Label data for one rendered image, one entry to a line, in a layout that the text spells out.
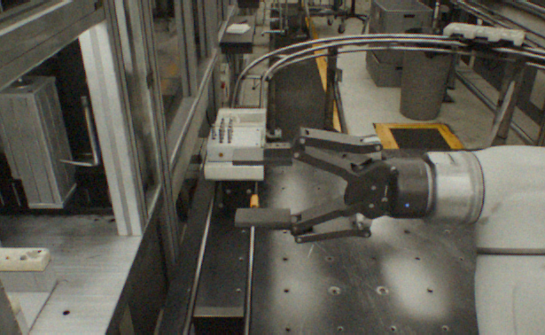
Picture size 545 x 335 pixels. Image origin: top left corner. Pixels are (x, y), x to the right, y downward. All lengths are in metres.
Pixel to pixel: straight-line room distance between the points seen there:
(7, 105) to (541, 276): 0.82
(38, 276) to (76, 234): 0.16
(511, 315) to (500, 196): 0.13
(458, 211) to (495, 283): 0.09
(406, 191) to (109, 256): 0.51
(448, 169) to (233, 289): 0.64
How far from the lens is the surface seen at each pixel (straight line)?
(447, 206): 0.58
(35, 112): 0.90
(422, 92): 3.63
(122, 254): 0.85
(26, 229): 0.98
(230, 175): 1.14
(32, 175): 0.97
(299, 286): 1.09
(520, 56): 2.57
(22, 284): 0.82
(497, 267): 0.61
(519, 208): 0.60
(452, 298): 1.13
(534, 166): 0.61
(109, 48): 0.74
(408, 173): 0.57
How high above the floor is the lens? 1.43
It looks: 29 degrees down
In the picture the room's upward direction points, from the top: straight up
